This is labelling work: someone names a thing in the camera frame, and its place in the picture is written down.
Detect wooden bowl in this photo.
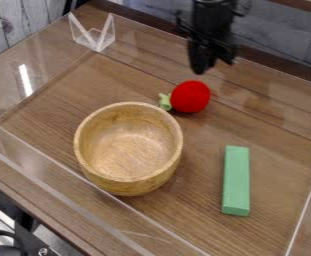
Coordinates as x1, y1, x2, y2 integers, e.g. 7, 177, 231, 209
74, 102, 183, 196

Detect clear acrylic tray walls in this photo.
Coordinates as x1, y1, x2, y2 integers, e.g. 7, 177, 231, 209
0, 8, 311, 256

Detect red plush fruit green stem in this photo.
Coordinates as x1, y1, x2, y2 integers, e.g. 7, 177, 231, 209
159, 80, 211, 113

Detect green rectangular block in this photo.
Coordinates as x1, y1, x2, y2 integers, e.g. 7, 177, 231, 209
222, 146, 250, 217

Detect black metal table bracket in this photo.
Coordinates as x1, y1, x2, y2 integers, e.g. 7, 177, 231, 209
14, 222, 60, 256

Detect black cable bottom left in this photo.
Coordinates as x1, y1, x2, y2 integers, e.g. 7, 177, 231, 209
0, 229, 30, 256

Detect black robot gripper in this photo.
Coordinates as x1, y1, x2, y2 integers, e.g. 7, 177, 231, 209
175, 0, 241, 75

